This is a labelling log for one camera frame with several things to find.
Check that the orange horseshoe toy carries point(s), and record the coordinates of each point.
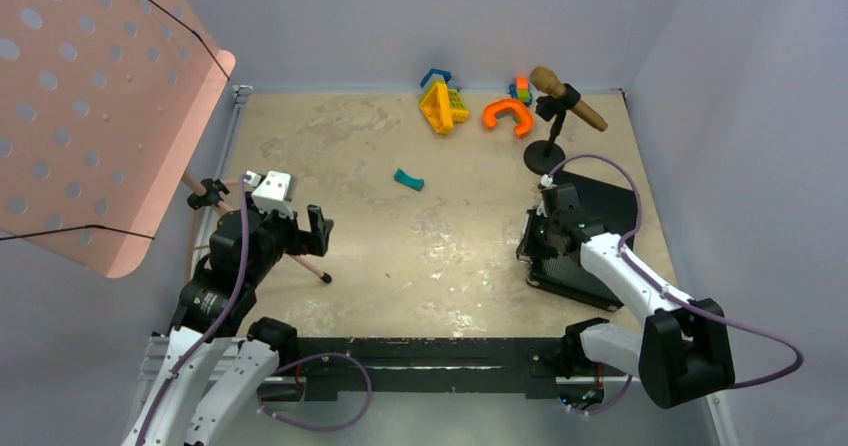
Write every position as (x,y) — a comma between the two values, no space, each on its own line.
(523,119)

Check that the teal curved block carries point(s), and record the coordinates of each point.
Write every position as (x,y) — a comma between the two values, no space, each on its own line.
(403,178)

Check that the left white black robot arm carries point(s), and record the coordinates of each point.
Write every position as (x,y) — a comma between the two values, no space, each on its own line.
(184,406)

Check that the colourful toy car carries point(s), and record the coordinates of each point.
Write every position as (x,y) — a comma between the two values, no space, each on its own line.
(519,90)

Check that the yellow toy basket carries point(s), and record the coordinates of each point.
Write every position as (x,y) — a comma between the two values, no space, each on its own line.
(443,107)

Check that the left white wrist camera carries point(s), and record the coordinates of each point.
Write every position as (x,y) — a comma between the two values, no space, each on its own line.
(273,192)

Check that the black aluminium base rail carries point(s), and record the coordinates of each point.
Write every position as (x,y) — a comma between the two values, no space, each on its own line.
(328,366)

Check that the blue toy house piece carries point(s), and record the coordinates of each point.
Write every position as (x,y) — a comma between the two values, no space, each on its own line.
(435,75)

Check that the gold toy microphone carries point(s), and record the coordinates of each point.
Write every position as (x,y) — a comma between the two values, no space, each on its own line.
(560,97)

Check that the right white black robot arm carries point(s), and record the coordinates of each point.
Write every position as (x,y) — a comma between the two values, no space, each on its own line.
(656,317)

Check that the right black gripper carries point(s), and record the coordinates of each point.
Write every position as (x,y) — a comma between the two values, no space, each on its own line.
(527,246)

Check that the pink perforated music stand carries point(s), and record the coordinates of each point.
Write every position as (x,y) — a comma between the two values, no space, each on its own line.
(103,103)

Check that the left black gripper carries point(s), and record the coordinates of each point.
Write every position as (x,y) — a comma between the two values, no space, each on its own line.
(313,241)

